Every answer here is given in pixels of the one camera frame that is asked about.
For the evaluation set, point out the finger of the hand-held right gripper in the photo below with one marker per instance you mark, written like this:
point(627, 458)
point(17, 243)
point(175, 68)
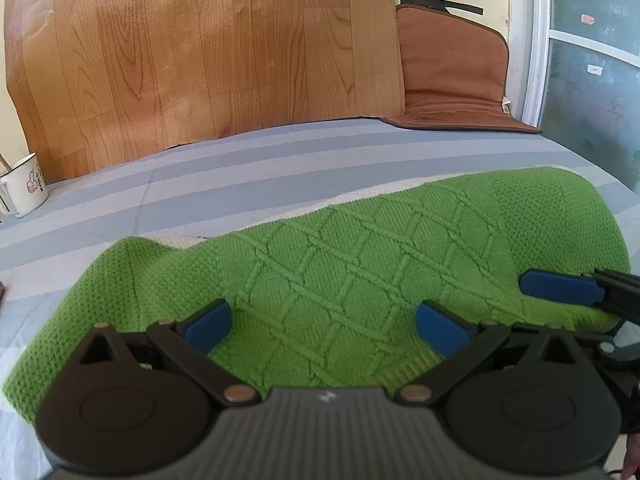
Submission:
point(555, 285)
point(625, 360)

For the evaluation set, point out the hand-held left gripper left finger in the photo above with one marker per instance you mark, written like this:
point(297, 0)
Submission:
point(207, 327)

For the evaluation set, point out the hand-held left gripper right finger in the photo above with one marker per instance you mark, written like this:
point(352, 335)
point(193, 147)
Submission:
point(440, 331)

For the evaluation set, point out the navy and green knit sweater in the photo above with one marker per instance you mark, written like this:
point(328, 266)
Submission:
point(350, 270)

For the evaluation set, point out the striped blue bed sheet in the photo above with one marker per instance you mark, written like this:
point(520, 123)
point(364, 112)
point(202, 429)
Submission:
point(280, 165)

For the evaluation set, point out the frosted glass door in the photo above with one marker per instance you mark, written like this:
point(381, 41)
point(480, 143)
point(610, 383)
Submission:
point(595, 85)

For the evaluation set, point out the white enamel mug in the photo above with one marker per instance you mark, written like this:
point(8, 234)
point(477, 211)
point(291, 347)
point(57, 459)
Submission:
point(25, 187)

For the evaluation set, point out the brown seat cushion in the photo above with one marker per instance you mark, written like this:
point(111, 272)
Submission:
point(450, 70)

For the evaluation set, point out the wood-pattern vinyl sheet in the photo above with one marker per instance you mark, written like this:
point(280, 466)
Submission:
point(200, 55)

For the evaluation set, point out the white door frame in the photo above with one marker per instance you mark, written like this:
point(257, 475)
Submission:
point(535, 40)

